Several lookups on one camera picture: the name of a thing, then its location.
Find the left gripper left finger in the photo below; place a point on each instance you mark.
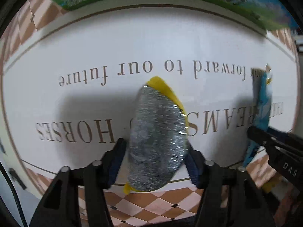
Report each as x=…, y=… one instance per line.
x=99, y=175

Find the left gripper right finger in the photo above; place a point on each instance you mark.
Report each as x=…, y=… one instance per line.
x=207, y=176

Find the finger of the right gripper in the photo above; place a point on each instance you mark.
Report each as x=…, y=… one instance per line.
x=269, y=138

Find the blue wet wipes pack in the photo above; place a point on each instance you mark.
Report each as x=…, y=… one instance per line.
x=262, y=91

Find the yellow silver scouring pad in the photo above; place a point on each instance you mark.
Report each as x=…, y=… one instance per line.
x=158, y=138

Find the checkered printed tablecloth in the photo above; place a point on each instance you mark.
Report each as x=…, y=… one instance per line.
x=69, y=84

